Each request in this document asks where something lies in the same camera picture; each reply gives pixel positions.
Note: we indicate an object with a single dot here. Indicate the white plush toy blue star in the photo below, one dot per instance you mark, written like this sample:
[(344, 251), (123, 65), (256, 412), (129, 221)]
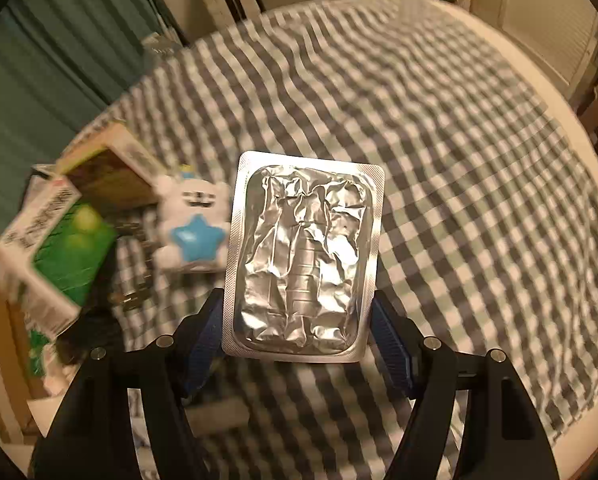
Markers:
[(194, 240)]

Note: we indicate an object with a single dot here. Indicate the grey checkered cloth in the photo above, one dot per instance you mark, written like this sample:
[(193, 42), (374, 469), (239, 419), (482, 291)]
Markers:
[(429, 160)]

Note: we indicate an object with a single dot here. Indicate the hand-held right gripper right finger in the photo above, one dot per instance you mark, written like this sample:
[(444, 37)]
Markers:
[(394, 345)]

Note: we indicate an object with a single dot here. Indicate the green and white packet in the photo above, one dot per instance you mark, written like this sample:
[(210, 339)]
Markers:
[(41, 360)]

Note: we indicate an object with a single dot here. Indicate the white cabinet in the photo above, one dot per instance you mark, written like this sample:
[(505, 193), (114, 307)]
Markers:
[(539, 10)]

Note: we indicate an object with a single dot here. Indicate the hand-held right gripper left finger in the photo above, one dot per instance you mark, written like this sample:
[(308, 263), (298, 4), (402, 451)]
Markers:
[(206, 342)]

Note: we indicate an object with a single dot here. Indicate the brown and yellow medicine box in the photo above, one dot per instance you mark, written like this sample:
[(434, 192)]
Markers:
[(109, 175)]

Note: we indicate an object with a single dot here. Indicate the silver foil blister pack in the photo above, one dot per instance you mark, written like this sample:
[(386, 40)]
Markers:
[(304, 260)]

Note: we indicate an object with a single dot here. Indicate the green and white carton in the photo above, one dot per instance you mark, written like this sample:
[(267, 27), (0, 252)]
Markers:
[(64, 260)]

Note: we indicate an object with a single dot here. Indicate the green curtain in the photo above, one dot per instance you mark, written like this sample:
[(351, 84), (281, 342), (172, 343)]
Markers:
[(54, 60)]

